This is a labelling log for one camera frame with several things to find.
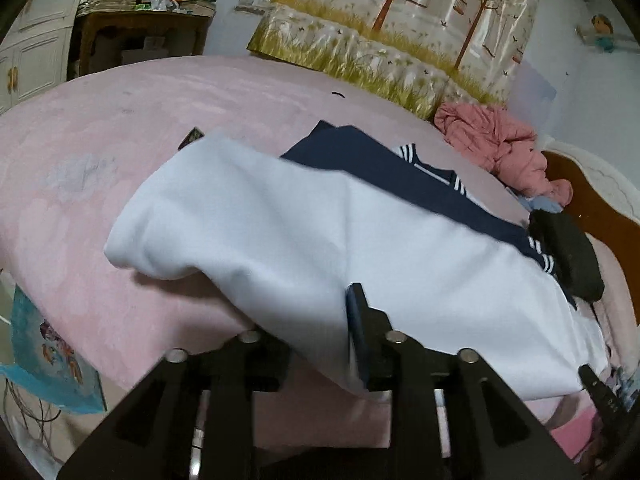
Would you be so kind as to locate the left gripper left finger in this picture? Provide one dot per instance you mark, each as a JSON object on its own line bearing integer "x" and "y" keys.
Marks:
{"x": 190, "y": 417}

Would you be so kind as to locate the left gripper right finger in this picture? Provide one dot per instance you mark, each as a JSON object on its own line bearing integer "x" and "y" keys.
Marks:
{"x": 452, "y": 415}

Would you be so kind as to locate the white navy varsity jacket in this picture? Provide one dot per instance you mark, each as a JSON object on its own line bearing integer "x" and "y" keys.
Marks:
{"x": 284, "y": 237}

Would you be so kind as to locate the pink pillow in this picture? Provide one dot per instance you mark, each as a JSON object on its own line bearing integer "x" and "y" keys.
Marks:
{"x": 615, "y": 310}

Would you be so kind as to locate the blue cartoon bag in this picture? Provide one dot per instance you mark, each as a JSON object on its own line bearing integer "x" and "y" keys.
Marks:
{"x": 46, "y": 365}

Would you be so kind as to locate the folded black garment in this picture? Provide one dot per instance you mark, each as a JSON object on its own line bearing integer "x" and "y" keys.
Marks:
{"x": 575, "y": 263}

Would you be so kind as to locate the brown white headboard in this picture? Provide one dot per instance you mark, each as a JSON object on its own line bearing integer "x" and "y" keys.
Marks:
{"x": 596, "y": 216}

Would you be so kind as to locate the light blue pillow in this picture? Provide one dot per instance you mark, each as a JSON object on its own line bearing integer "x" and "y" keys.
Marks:
{"x": 540, "y": 203}

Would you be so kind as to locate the pink bed sheet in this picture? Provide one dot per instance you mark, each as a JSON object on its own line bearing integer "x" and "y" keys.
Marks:
{"x": 72, "y": 158}

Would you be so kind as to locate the pink crumpled quilt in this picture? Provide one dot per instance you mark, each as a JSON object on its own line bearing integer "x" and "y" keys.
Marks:
{"x": 489, "y": 137}

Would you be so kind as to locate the white cabinet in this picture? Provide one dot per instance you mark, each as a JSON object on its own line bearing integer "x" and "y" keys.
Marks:
{"x": 34, "y": 54}

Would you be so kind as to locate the dark wooden side table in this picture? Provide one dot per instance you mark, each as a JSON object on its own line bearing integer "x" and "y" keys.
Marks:
{"x": 104, "y": 40}

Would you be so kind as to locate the tree pattern curtain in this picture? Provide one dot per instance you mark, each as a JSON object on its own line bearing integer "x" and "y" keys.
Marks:
{"x": 415, "y": 53}

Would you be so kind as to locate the wall doll decoration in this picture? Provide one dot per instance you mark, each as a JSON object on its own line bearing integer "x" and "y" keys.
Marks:
{"x": 600, "y": 35}

